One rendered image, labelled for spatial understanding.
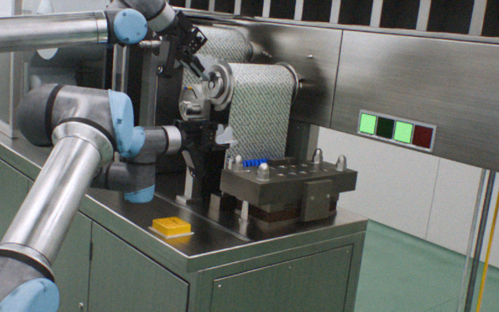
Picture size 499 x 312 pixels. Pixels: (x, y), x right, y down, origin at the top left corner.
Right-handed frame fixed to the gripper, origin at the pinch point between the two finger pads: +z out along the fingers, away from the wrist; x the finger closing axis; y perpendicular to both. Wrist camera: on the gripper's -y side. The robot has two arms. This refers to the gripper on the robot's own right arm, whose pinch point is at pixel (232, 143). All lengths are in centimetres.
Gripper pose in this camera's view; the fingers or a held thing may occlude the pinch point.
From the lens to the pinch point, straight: 169.1
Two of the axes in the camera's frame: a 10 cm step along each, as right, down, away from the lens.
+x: -6.5, -2.3, 7.3
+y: 1.0, -9.7, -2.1
